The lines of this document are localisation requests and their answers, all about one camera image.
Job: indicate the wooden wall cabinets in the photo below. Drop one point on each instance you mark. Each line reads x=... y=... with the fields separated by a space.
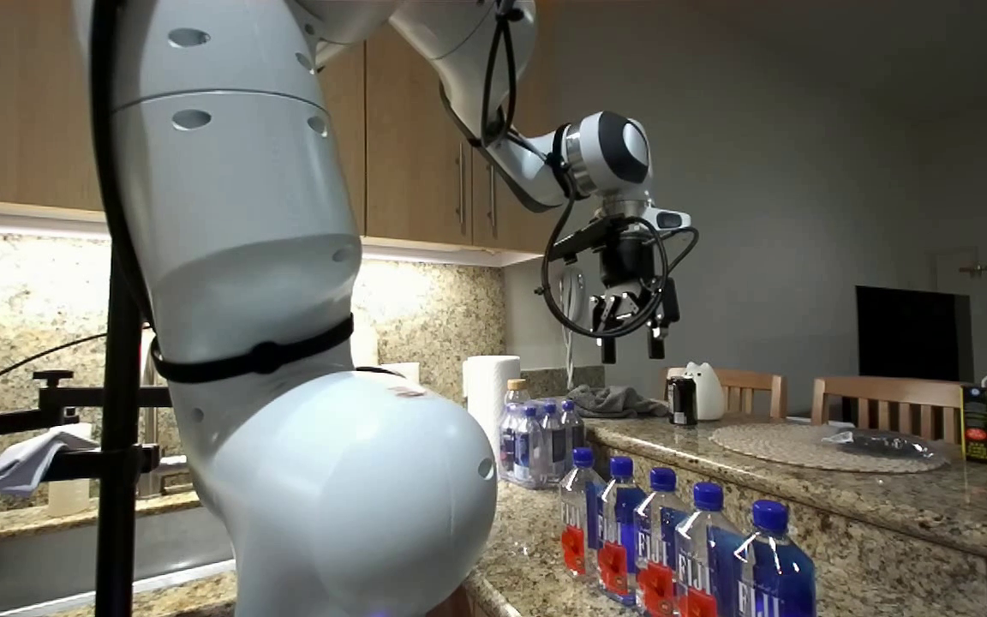
x=411 y=148

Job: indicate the white paper towel roll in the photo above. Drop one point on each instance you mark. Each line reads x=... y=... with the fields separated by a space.
x=490 y=397

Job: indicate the black orange drink carton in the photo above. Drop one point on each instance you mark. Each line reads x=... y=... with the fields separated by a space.
x=979 y=425

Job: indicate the wooden slatted chair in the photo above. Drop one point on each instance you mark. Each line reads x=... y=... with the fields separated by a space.
x=891 y=402
x=754 y=397

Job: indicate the white plastic jug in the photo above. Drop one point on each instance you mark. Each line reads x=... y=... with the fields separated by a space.
x=709 y=397

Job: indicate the black camera stand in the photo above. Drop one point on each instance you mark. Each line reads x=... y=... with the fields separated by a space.
x=118 y=456

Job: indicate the small glass dish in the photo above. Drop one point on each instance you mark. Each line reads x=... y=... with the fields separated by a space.
x=873 y=442

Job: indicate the grey cloth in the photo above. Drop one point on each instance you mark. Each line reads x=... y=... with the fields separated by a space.
x=617 y=402

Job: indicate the white crumpled paper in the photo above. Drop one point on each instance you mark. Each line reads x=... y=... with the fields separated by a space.
x=37 y=456

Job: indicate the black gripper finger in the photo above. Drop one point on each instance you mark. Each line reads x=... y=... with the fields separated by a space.
x=607 y=321
x=662 y=310

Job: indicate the shrink-wrapped water bottle pack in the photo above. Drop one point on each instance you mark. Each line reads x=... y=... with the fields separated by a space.
x=534 y=441

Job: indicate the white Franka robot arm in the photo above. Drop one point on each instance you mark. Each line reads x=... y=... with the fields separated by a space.
x=241 y=174

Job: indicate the black flat screen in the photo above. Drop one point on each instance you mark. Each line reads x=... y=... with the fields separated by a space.
x=908 y=334

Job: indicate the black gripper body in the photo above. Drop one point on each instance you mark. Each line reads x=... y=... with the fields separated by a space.
x=631 y=261

